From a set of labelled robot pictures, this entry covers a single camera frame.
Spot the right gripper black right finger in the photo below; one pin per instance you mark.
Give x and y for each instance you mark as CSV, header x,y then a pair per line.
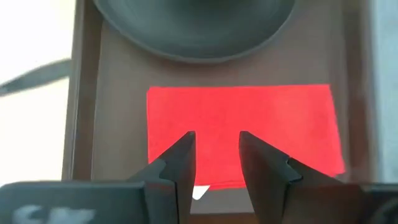
x,y
264,174

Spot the brown plastic serving tray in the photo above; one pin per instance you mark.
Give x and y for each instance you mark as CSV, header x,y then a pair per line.
x,y
124,109

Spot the red cloth napkin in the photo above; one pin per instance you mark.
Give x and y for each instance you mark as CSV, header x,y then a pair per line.
x,y
264,118

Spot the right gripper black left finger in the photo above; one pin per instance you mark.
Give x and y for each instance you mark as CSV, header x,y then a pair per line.
x,y
183,161

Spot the silver metal knife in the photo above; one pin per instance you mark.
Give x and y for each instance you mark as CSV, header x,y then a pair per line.
x,y
37,76

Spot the black round plate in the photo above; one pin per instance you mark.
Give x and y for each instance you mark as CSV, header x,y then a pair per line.
x,y
192,28

